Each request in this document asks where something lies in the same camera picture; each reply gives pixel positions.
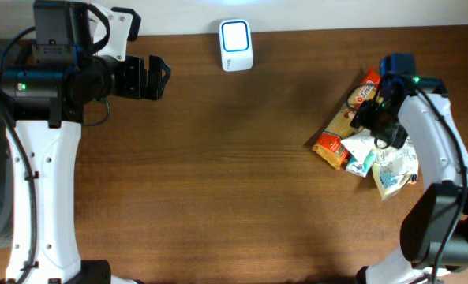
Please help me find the white tube with gold cap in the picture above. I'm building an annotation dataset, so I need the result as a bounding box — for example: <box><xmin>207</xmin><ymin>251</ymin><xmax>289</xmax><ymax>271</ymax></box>
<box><xmin>341</xmin><ymin>129</ymin><xmax>375</xmax><ymax>163</ymax></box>

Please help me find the cream snack bag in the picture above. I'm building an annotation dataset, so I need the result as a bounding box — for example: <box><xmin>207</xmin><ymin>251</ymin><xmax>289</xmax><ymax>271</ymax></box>
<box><xmin>372</xmin><ymin>137</ymin><xmax>419</xmax><ymax>201</ymax></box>

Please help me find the green tissue packet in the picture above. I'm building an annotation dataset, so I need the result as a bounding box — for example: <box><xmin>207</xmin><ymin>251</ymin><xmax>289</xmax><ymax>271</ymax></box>
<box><xmin>346</xmin><ymin>151</ymin><xmax>376</xmax><ymax>178</ymax></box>

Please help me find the orange spaghetti packet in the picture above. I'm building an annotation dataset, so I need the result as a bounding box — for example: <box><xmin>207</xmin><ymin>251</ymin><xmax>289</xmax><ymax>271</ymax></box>
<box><xmin>312</xmin><ymin>68</ymin><xmax>380</xmax><ymax>170</ymax></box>

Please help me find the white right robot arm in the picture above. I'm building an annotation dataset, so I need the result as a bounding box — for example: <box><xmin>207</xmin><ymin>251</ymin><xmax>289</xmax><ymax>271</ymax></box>
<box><xmin>350</xmin><ymin>53</ymin><xmax>468</xmax><ymax>284</ymax></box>

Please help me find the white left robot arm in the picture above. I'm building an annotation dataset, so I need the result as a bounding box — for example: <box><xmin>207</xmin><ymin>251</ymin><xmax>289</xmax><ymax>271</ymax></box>
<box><xmin>0</xmin><ymin>1</ymin><xmax>171</xmax><ymax>283</ymax></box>

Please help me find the white barcode scanner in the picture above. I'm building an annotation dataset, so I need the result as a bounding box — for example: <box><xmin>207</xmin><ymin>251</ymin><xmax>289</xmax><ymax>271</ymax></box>
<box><xmin>219</xmin><ymin>19</ymin><xmax>253</xmax><ymax>72</ymax></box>

